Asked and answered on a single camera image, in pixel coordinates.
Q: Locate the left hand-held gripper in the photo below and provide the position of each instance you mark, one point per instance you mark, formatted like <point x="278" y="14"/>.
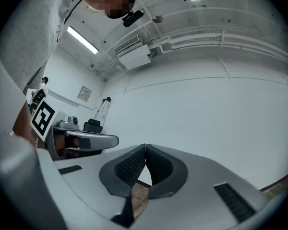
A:
<point x="43" y="118"/>

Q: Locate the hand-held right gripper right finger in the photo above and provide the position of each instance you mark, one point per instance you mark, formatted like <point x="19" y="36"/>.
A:
<point x="196" y="200"/>

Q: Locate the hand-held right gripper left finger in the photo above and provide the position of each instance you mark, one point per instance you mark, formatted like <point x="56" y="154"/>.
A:
<point x="91" y="183"/>

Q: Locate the person's left forearm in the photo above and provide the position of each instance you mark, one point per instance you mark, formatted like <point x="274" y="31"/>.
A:
<point x="24" y="126"/>

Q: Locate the black office chair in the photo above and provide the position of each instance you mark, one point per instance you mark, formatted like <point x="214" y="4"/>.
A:
<point x="92" y="127"/>

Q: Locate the person's left hand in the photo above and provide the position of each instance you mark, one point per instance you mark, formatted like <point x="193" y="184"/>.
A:
<point x="60" y="143"/>

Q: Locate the white air conditioner unit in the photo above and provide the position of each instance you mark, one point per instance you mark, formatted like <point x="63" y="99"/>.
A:
<point x="135" y="57"/>

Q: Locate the white ceiling vent grille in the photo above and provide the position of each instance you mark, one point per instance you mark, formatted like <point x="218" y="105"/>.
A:
<point x="127" y="44"/>

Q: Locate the person's grey t-shirt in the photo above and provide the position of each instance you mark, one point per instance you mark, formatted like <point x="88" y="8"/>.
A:
<point x="33" y="32"/>

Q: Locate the round ceiling dome sensor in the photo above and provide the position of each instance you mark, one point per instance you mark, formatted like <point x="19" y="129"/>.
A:
<point x="157" y="18"/>

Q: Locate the white ceiling pipes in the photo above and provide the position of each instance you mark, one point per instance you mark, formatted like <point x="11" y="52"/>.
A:
<point x="230" y="43"/>

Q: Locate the grey gripper-mounted camera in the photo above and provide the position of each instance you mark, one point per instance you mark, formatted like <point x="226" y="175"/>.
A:
<point x="69" y="123"/>

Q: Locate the white wall panel box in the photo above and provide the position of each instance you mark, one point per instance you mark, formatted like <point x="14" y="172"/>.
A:
<point x="84" y="94"/>

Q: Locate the black head-worn camera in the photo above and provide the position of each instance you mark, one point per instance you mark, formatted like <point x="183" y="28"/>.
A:
<point x="133" y="17"/>

